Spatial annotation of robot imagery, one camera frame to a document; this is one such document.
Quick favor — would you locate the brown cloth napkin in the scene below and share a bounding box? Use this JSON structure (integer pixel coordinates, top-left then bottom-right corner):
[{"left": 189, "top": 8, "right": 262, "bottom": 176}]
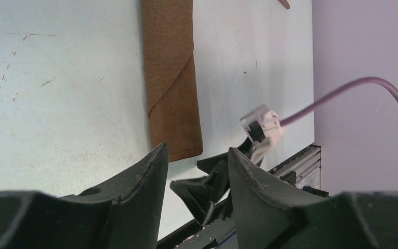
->
[{"left": 140, "top": 1, "right": 203, "bottom": 162}]

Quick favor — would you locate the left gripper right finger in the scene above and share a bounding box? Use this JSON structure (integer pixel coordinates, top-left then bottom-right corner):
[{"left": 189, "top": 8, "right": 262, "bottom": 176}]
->
[{"left": 228, "top": 148, "right": 398, "bottom": 248}]

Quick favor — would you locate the aluminium frame profile front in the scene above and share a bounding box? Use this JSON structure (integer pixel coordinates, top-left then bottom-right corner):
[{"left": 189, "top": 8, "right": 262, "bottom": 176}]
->
[{"left": 269, "top": 145, "right": 321, "bottom": 189}]

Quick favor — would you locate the brown wooden knife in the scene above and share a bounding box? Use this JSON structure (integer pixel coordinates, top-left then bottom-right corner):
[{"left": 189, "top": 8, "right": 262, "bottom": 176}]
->
[{"left": 278, "top": 0, "right": 290, "bottom": 9}]

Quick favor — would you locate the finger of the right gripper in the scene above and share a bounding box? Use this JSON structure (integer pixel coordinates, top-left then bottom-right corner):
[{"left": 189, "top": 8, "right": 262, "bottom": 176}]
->
[
  {"left": 170, "top": 171, "right": 230, "bottom": 227},
  {"left": 196, "top": 138, "right": 253, "bottom": 174}
]

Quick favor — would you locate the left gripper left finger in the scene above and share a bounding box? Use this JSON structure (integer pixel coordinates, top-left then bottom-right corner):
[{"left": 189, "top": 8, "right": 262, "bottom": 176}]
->
[{"left": 0, "top": 143, "right": 168, "bottom": 248}]

